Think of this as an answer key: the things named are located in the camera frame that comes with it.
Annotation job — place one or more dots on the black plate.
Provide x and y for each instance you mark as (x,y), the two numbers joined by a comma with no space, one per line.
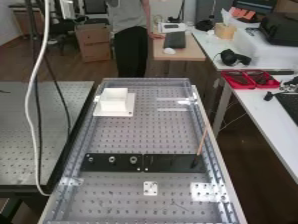
(100,167)
(173,164)

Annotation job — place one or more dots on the small metal nut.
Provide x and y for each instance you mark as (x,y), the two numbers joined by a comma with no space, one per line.
(90,159)

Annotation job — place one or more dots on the black case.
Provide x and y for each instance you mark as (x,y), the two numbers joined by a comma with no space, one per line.
(279,30)

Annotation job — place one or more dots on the clear box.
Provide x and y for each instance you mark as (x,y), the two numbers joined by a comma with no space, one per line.
(146,81)

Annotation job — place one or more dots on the black bag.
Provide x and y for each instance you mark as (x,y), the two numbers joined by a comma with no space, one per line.
(205,25)

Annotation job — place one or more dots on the red tray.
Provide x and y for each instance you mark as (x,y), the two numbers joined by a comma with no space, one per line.
(238,80)
(263,78)

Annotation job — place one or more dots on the cardboard box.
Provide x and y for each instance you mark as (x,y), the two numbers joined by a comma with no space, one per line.
(93,43)

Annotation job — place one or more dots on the black headphones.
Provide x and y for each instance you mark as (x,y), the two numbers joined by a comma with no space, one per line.
(231,57)

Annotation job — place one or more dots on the light brown box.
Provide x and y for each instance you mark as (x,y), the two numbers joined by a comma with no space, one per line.
(225,31)

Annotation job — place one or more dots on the black keyboard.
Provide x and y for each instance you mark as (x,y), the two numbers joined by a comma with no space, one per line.
(290,106)
(174,40)

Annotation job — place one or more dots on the white mouse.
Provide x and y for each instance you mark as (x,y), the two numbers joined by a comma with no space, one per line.
(169,50)

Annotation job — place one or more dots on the small white square board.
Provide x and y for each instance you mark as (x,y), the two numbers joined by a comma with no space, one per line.
(150,188)

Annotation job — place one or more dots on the small white box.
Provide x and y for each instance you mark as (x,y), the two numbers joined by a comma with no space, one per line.
(114,100)

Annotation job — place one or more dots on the person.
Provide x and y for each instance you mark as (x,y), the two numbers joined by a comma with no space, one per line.
(130,50)

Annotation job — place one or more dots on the flat white box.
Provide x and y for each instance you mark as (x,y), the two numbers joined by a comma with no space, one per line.
(173,27)

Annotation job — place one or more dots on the light wooden desk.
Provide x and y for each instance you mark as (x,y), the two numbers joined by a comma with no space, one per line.
(187,54)

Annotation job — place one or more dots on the long white desk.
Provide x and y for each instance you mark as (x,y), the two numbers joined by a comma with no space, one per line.
(266,123)

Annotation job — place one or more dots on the thin stick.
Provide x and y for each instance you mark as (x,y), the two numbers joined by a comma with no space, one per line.
(202,141)

